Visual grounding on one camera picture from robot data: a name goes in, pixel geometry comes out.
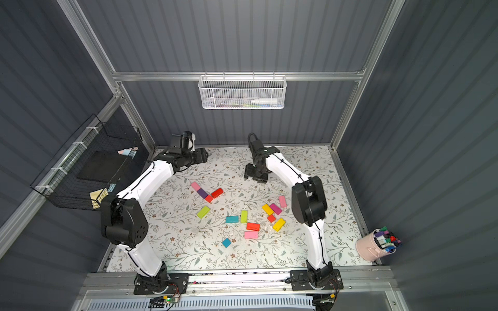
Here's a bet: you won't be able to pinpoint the pink block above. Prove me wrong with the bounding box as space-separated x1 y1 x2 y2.
278 196 287 208
191 182 201 191
245 231 259 239

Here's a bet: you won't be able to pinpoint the purple block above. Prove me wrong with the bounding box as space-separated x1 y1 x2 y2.
197 189 209 199

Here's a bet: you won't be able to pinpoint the long red block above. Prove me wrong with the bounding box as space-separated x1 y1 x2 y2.
211 188 224 198

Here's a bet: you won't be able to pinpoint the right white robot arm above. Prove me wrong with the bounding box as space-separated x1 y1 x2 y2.
244 132 333 288

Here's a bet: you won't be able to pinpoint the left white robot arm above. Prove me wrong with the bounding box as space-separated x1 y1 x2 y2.
100 131 208 278

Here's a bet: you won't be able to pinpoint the pastel eraser blocks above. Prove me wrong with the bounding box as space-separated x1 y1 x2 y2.
118 146 138 158

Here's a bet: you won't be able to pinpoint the yellow block upper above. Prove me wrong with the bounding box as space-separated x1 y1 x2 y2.
262 204 274 216

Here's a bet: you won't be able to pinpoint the yellow block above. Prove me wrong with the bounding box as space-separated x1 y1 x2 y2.
273 218 286 232
262 204 274 216

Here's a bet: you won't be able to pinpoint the magenta block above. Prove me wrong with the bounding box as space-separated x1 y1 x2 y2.
270 203 282 215

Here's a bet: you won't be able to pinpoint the lime green block centre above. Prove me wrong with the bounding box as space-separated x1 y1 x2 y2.
240 210 248 224

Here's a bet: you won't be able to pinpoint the lime green block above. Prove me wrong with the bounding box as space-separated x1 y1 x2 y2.
197 206 210 219
240 210 248 224

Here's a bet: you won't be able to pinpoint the teal rectangular block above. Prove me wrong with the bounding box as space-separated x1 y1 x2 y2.
225 216 239 224

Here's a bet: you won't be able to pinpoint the red block centre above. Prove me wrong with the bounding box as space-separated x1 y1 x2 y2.
246 222 261 232

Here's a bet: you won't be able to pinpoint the yellow block lower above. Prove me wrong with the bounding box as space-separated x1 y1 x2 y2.
273 218 286 232

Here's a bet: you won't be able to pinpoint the lime green block left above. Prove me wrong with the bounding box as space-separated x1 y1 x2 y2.
197 206 210 219

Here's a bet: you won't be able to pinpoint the pink block bottom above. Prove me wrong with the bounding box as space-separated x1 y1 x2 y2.
245 231 259 239

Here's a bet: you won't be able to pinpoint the white bottle in basket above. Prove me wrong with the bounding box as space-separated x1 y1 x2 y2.
251 98 278 106

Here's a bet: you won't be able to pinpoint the small teal cube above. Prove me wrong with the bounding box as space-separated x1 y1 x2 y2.
222 238 232 248

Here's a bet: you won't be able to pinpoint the black pad in basket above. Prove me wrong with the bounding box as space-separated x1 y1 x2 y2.
77 151 129 182

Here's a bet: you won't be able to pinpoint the yellow sticky note pad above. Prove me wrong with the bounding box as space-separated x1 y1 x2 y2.
89 188 109 210

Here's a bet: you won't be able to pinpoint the pink marker cup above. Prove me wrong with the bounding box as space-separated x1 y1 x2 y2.
355 226 402 262

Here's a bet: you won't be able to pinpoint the white wire mesh basket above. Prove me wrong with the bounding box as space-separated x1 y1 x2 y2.
198 76 287 110

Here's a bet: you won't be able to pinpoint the black wire basket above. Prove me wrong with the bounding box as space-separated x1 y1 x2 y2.
31 115 149 211

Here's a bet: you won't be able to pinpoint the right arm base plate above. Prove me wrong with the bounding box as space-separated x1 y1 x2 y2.
285 269 344 291

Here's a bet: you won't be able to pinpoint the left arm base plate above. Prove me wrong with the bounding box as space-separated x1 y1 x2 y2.
134 273 189 295

